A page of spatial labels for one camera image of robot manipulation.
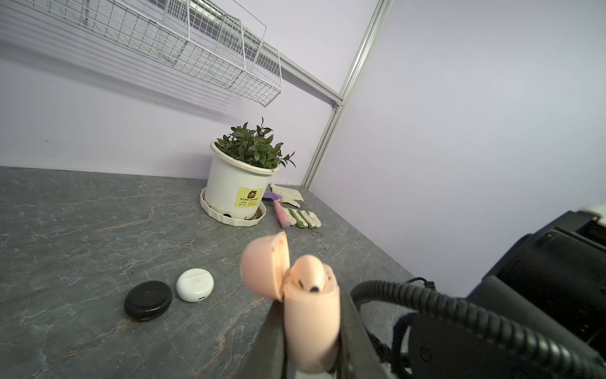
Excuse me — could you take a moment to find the purple pink garden trowel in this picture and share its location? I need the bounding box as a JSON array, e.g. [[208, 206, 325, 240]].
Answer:
[[263, 191, 291, 229]]

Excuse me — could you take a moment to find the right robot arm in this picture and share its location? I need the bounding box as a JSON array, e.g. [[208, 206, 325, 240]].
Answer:
[[351, 205, 605, 378]]

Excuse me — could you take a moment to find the potted green plant white pot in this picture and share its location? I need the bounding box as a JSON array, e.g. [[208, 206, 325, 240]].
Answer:
[[205, 121, 294, 220]]

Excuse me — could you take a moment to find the long white wire basket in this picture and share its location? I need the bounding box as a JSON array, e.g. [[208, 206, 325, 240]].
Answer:
[[26, 0, 282, 107]]

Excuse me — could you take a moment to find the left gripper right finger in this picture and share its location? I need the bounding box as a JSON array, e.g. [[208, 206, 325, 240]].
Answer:
[[337, 292, 388, 379]]

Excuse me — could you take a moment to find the black earbud charging case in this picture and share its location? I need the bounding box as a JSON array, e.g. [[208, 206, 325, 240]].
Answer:
[[124, 280, 173, 322]]

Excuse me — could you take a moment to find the white plant saucer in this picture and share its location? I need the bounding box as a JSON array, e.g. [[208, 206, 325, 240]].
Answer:
[[200, 188, 267, 227]]

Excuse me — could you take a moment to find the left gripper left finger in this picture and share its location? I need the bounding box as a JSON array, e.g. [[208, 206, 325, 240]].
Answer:
[[235, 301, 287, 379]]

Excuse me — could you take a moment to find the white earbud charging case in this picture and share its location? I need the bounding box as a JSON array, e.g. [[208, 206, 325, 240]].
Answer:
[[176, 268, 215, 303]]

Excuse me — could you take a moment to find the pink earbud charging case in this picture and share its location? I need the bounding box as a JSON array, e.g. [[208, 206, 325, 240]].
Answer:
[[240, 232, 341, 374]]

